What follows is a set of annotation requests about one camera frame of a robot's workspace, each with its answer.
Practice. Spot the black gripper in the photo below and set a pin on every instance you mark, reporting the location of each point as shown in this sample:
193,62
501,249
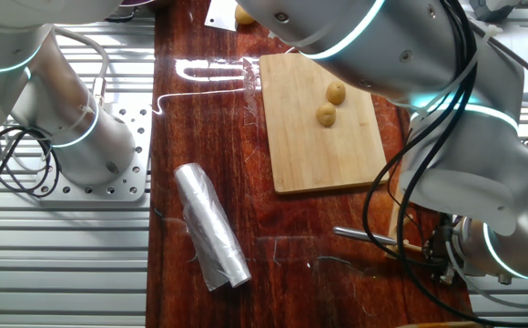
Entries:
437,250

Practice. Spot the wooden peg rack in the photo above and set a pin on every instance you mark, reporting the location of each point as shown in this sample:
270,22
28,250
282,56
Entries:
395,223

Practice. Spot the steel kitchen knife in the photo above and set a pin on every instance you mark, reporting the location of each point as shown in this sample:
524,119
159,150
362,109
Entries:
359,235

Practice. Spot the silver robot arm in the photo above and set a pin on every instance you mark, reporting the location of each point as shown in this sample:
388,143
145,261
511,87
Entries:
428,54

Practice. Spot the bamboo cutting board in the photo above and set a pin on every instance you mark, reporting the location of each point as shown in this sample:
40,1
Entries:
300,155

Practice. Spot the small yellow potato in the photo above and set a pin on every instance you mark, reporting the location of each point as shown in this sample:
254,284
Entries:
326,115
335,93

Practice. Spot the clear plastic bag roll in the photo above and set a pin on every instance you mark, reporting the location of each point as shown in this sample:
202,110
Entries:
211,228

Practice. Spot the dark red wooden board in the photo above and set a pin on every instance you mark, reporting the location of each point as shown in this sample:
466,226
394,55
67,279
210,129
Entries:
200,136

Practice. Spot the large yellow potato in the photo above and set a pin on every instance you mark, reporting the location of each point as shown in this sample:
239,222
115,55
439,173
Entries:
243,16

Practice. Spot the steel cleaver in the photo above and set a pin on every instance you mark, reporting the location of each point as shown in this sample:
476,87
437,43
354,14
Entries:
218,16

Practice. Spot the stainless steel pot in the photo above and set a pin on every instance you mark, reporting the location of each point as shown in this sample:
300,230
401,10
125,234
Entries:
123,18

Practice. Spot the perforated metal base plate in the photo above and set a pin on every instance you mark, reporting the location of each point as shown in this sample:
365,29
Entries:
132,182

